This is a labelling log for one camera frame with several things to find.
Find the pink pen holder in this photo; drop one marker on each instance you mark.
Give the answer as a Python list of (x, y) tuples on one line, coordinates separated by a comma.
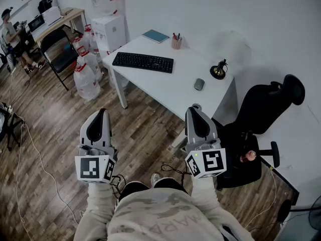
[(176, 44)]

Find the black pen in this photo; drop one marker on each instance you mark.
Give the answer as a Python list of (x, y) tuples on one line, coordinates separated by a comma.
[(179, 36)]

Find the black keyboard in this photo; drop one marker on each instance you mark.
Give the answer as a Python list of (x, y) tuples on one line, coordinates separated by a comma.
[(143, 62)]

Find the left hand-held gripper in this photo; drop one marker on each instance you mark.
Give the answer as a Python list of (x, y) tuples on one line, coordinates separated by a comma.
[(89, 168)]

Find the black office chair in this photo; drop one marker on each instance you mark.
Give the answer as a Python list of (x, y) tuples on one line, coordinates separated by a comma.
[(260, 109)]

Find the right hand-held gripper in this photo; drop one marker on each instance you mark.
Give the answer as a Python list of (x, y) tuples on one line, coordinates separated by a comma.
[(213, 162)]

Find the wooden side desk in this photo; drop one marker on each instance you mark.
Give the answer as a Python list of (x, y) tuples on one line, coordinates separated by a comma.
[(72, 14)]

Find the black folding stand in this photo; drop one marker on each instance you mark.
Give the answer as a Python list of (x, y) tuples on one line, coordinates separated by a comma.
[(10, 129)]

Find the person's left forearm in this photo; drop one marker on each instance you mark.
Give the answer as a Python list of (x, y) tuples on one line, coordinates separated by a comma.
[(97, 205)]

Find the grey computer mouse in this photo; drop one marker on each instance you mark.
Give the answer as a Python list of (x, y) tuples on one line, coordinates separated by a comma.
[(199, 84)]

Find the red pen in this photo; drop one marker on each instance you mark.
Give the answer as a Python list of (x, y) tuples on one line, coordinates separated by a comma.
[(174, 36)]

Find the person's left leg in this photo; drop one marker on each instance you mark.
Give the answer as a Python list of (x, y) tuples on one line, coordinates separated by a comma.
[(133, 187)]

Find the black desk lamp white shade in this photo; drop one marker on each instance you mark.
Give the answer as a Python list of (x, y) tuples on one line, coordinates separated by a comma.
[(217, 72)]

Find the person's white sneaker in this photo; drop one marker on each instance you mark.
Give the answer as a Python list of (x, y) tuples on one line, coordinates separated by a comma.
[(155, 178)]

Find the white box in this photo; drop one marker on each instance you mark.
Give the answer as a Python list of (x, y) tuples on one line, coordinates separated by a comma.
[(52, 15)]

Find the person's right forearm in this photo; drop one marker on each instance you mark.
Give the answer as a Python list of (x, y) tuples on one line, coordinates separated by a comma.
[(208, 199)]

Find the white water dispenser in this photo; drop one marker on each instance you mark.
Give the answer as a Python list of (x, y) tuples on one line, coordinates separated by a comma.
[(111, 36)]

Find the person's right leg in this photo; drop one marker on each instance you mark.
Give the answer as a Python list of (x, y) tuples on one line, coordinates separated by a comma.
[(168, 182)]

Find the person's camouflage sweatshirt torso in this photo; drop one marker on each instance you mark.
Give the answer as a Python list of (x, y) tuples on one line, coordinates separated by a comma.
[(160, 215)]

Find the black standing fan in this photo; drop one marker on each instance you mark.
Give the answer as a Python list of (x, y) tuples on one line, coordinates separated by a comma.
[(284, 210)]

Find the person's leg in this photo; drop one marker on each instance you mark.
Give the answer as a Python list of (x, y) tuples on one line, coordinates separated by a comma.
[(168, 182), (133, 187)]

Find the black bag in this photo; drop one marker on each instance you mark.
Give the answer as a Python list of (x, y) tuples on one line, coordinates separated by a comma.
[(44, 5)]

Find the black folding chair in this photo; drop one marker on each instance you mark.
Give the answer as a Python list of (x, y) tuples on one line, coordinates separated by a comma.
[(59, 51)]

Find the teal notebook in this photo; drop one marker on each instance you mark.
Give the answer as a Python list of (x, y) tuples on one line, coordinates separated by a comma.
[(155, 36)]

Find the white microwave oven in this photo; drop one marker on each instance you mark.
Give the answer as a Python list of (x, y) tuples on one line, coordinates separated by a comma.
[(36, 22)]

